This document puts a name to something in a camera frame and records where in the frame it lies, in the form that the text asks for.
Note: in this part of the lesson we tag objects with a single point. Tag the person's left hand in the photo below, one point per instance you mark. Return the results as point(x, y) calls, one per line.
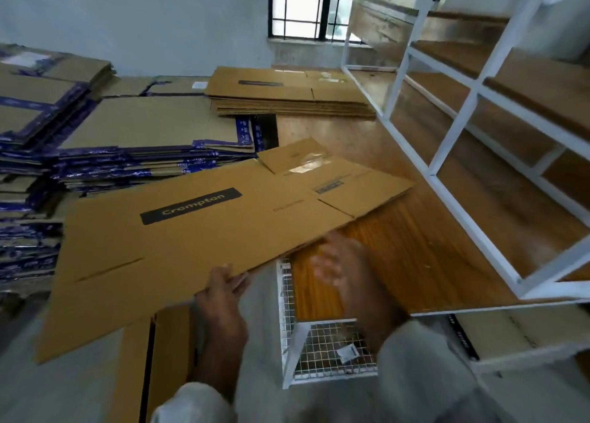
point(221, 307)

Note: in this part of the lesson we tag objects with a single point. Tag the person's right hand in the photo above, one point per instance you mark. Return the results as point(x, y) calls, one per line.
point(355, 275)

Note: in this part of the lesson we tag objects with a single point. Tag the person's right forearm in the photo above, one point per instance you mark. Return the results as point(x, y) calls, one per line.
point(387, 331)

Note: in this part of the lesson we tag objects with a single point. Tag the white metal shelf rack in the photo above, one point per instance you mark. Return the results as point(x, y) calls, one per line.
point(479, 95)

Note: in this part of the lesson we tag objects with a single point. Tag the stack of brown boxes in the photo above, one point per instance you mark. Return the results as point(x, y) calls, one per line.
point(184, 243)

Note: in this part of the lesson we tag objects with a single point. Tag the black framed window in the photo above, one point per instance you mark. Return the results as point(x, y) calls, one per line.
point(313, 3)

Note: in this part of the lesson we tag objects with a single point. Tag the person's light grey shirt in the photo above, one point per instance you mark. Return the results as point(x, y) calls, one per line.
point(406, 381)

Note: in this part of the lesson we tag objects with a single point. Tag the wooden table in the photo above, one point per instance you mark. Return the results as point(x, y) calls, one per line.
point(433, 243)

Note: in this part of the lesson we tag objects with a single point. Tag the white paper tag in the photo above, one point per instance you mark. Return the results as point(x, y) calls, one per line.
point(348, 353)

